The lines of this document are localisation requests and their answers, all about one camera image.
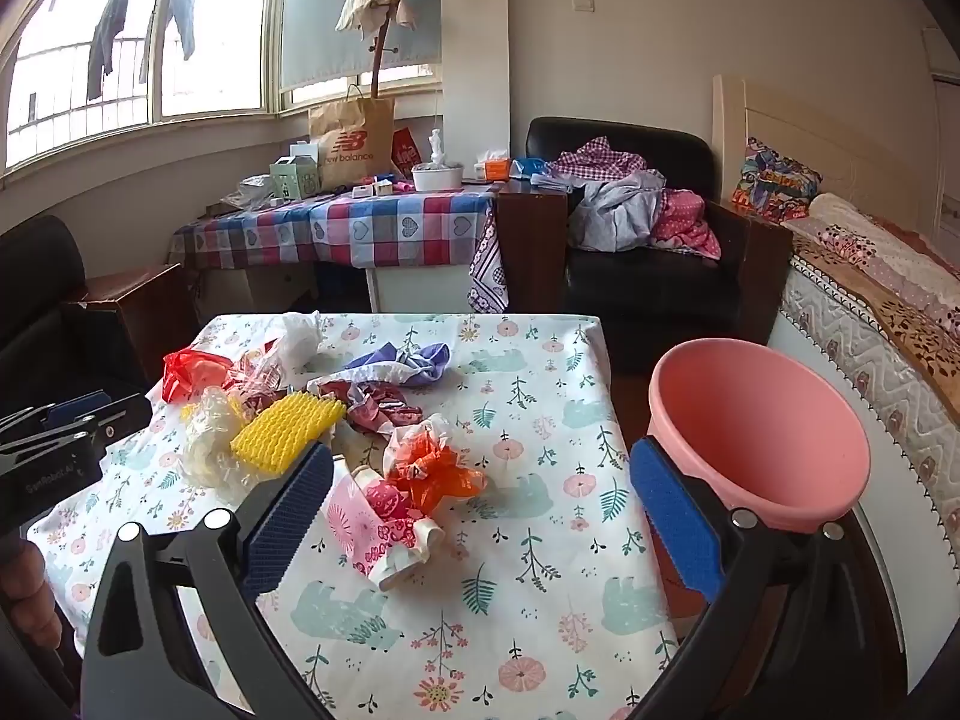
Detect grey garment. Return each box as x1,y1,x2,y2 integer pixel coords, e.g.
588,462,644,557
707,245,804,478
568,171,668,252

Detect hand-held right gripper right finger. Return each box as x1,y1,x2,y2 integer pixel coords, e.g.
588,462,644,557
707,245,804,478
628,435,901,720

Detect white cabinet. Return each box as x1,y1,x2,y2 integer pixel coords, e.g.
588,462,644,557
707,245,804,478
365,264,482,314

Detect purple patterned cloth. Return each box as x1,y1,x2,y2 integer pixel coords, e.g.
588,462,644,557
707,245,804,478
469,206,511,314

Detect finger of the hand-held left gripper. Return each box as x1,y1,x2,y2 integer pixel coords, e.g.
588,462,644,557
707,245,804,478
45,394,155,460
0,390,112,436

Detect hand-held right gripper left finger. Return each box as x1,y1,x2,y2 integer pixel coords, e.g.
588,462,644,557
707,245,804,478
81,441,335,720

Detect dark red wrapper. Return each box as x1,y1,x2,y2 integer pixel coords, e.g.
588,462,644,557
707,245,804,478
313,379,426,436

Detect grey window blind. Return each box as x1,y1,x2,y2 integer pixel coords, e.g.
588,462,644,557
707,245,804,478
279,0,443,92

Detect floral bed blanket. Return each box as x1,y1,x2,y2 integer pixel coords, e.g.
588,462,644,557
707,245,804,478
780,193,960,428

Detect wooden coat rack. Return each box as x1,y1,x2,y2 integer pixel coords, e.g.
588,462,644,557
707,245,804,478
369,0,400,102

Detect beige cloth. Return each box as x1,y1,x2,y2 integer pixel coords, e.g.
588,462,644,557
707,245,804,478
335,0,418,43

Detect dark armchair with wooden armrest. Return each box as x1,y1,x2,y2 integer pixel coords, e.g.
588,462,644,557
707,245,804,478
0,215,190,425

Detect dark hanging garment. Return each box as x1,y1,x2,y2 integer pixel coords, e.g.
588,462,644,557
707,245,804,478
86,0,137,103

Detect white plastic bag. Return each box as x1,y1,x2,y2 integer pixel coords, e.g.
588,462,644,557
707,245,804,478
264,311,332,385

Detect person's left hand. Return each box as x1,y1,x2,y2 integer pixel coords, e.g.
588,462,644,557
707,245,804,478
0,540,65,653

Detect red packet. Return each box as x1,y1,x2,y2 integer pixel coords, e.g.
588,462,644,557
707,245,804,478
391,127,421,177

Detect yellow foam net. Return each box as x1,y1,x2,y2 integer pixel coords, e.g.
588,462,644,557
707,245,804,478
230,392,348,475

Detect colourful pillow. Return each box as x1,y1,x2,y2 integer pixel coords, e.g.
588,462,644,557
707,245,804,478
731,139,824,223

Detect orange plastic bag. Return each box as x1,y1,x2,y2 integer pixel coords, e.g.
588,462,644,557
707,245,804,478
384,420,488,515

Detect purple plastic bag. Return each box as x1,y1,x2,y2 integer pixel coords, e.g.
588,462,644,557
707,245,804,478
345,341,451,389

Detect brown wooden cabinet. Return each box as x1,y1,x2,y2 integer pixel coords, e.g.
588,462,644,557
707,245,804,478
495,178,571,314

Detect blue hanging garment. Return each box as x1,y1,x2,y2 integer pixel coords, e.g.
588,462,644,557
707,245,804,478
171,0,204,61

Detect window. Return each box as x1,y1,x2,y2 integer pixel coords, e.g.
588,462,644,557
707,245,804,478
0,0,292,175

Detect white quilted mattress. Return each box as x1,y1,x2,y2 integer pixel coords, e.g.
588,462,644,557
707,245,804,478
771,255,960,511

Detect pink plastic bucket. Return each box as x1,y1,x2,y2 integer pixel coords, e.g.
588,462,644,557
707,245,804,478
646,339,872,535

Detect black leather armchair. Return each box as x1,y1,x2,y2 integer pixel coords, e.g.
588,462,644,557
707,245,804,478
525,117,794,374

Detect red plastic bag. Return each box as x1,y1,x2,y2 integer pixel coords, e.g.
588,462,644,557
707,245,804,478
163,349,235,404

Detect green box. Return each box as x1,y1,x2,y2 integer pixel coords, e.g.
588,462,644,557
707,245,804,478
268,156,322,201

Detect pink checked shirt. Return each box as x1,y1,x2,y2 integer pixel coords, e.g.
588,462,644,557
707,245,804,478
551,136,647,185

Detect pink dotted garment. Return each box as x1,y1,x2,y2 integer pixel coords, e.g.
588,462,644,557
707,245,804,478
649,189,722,260

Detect cream bed headboard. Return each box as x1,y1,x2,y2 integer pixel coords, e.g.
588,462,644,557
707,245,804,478
711,75,935,241

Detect floral tablecloth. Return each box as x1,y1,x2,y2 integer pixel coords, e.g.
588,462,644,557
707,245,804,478
26,311,680,720

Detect white bowl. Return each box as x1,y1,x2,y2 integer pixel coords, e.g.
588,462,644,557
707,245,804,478
411,163,464,192

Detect brown paper bag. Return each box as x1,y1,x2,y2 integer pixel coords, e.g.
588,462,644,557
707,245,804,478
309,84,396,192

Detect checked tablecloth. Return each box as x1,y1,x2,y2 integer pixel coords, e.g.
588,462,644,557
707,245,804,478
169,187,500,272

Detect clear plastic bag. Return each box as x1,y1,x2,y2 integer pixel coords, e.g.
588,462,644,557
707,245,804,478
182,386,250,490

